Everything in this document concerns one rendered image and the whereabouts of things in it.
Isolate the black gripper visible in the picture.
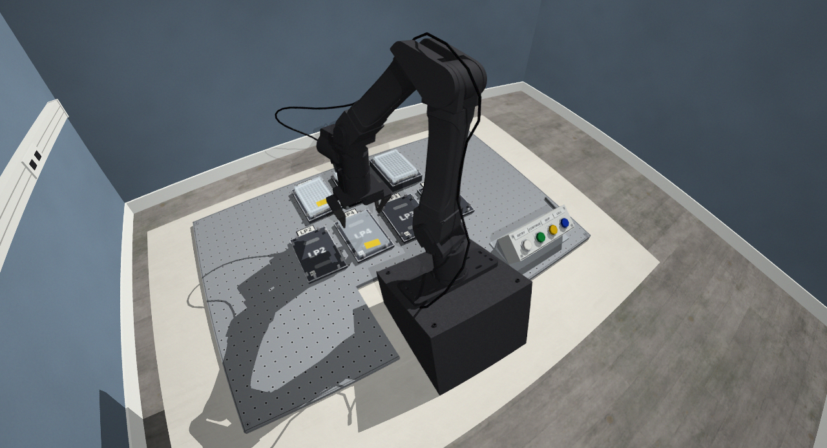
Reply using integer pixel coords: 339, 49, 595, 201
326, 170, 392, 228

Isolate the white button panel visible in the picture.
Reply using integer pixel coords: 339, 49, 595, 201
489, 197, 575, 271

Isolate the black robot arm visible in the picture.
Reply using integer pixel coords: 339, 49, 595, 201
317, 38, 498, 308

